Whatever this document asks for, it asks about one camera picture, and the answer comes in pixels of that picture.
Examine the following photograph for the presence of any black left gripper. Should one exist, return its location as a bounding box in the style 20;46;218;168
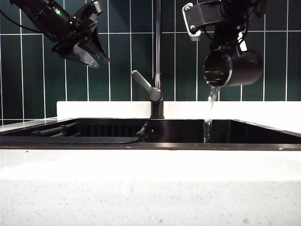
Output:
51;14;111;69

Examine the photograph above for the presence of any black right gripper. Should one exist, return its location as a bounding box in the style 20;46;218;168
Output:
209;16;249;57

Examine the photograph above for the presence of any dark metal tall faucet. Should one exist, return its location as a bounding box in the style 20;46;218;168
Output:
150;0;165;120

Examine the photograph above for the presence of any black kitchen sink basin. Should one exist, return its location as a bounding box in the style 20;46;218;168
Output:
0;117;301;151

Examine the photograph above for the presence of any black steel-lined office mug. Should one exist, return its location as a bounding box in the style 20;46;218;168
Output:
203;48;263;88

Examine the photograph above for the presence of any grey faucet lever handle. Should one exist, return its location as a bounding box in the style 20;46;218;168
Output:
131;70;163;102

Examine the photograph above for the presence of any black pull-out sprayer nozzle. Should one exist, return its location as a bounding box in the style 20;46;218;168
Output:
135;121;150;143

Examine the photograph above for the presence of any black sink drain rack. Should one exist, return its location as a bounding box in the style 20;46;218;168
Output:
30;121;142;139

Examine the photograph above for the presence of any clear water stream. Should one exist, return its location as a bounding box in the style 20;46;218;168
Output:
203;84;222;144

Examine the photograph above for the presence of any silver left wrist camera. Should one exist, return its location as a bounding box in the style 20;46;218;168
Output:
77;1;104;18

